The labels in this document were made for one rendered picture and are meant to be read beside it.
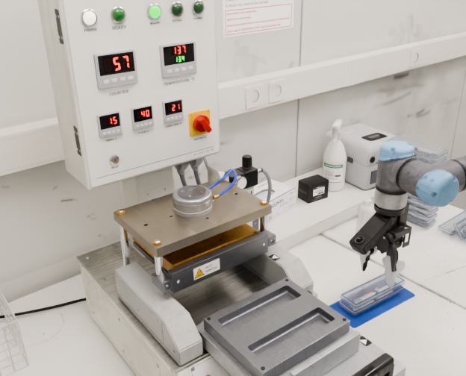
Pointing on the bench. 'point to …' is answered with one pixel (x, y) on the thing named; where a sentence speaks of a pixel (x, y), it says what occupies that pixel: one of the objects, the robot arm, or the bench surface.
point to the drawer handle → (378, 367)
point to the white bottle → (364, 212)
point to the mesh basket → (4, 330)
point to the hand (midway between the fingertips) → (375, 276)
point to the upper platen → (190, 253)
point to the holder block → (275, 327)
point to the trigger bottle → (335, 160)
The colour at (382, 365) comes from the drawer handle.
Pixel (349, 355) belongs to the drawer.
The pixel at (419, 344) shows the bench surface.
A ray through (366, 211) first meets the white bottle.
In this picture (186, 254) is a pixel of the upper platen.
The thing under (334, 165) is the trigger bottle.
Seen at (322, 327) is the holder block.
